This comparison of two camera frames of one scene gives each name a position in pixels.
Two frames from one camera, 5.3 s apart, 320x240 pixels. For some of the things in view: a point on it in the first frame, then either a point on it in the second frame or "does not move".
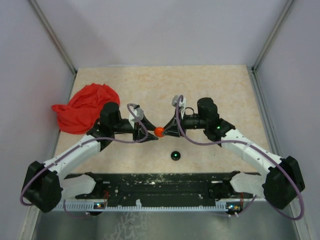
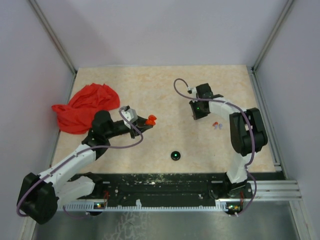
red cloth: x=81 y=114 does not move
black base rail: x=165 y=188 does not move
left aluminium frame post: x=53 y=35 does not move
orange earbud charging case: x=158 y=131 -> x=151 y=120
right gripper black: x=172 y=128 -> x=196 y=115
